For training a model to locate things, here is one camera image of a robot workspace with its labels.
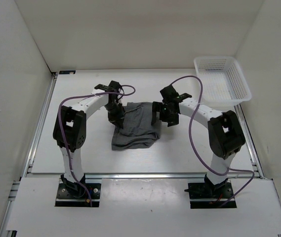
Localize grey cotton shorts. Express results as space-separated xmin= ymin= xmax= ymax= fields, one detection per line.
xmin=111 ymin=102 xmax=161 ymax=151

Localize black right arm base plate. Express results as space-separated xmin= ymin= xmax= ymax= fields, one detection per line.
xmin=184 ymin=182 xmax=237 ymax=209

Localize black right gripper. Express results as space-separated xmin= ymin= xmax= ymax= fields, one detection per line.
xmin=152 ymin=101 xmax=179 ymax=127

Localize blue corner label sticker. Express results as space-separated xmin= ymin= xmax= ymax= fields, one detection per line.
xmin=59 ymin=70 xmax=76 ymax=75

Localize aluminium frame rail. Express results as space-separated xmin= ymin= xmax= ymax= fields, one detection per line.
xmin=85 ymin=173 xmax=206 ymax=179
xmin=0 ymin=72 xmax=58 ymax=237
xmin=234 ymin=105 xmax=266 ymax=179

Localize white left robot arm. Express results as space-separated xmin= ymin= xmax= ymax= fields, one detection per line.
xmin=53 ymin=81 xmax=124 ymax=198

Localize white perforated plastic basket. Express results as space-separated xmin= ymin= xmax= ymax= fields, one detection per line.
xmin=194 ymin=56 xmax=252 ymax=109

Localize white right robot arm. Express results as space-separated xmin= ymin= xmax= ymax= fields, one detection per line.
xmin=151 ymin=85 xmax=245 ymax=198

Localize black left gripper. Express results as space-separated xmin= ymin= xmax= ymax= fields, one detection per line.
xmin=104 ymin=101 xmax=124 ymax=128

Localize aluminium right frame rail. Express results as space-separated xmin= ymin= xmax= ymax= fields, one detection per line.
xmin=234 ymin=105 xmax=266 ymax=179

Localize aluminium front frame rail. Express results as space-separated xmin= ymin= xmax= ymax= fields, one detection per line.
xmin=85 ymin=173 xmax=206 ymax=179

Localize aluminium left frame rail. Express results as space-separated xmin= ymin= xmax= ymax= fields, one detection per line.
xmin=0 ymin=72 xmax=58 ymax=237

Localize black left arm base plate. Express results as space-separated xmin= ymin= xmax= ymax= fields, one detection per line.
xmin=55 ymin=180 xmax=101 ymax=208

